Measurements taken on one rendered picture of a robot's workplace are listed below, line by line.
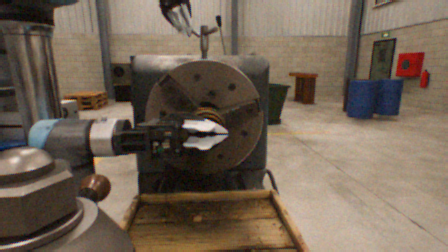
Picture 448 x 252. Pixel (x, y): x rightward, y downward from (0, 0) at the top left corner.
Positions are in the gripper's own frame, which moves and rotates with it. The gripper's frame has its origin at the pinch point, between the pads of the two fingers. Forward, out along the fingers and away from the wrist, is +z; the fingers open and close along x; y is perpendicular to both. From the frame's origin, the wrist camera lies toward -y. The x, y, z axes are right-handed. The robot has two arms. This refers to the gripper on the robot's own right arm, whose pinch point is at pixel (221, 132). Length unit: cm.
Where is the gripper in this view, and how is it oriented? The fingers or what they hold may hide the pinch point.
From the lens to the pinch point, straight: 54.5
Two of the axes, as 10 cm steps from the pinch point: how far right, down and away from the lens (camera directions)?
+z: 10.0, -0.1, 0.6
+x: 0.0, -9.7, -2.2
